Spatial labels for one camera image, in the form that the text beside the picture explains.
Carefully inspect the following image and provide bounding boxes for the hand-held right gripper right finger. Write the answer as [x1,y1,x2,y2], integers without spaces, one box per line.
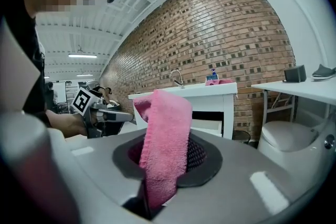
[48,125,325,224]

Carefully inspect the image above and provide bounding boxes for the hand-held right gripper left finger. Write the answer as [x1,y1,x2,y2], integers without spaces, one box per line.
[0,111,81,224]

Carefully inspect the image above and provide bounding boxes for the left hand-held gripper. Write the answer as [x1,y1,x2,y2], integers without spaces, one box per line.
[71,86,134,139]

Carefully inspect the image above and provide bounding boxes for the pink cloth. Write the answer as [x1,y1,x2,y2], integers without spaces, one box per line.
[205,78,234,87]
[133,89,194,210]

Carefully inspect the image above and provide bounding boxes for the white drawer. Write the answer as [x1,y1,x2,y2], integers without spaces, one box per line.
[190,119,224,138]

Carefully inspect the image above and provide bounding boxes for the person's left forearm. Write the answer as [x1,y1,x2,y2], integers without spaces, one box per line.
[45,109,87,139]

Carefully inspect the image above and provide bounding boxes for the black mesh waste basket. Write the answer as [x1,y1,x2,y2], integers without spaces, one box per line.
[232,130,259,150]

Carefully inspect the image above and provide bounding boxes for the whiteboard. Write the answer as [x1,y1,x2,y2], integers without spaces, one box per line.
[52,82,66,104]

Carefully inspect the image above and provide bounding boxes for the white toilet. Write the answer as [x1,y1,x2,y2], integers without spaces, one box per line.
[257,110,336,174]

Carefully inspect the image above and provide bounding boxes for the chrome faucet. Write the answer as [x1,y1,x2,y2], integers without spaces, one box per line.
[170,69,185,90]

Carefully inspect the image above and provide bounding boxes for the white vanity cabinet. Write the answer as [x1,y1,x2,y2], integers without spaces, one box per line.
[132,93,234,140]

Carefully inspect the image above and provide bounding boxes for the white ceramic sink top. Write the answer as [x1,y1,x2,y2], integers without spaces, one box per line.
[128,82,238,100]

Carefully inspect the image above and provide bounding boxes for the soap bottle with blue cap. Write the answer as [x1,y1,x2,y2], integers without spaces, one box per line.
[206,68,218,82]

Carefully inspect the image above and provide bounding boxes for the person's black shirt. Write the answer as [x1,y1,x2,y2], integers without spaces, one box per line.
[5,14,47,124]

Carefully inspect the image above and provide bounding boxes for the black box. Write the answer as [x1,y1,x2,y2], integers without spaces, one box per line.
[283,65,307,83]

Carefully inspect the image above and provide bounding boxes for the grey slipper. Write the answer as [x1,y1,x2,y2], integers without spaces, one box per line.
[311,64,336,79]

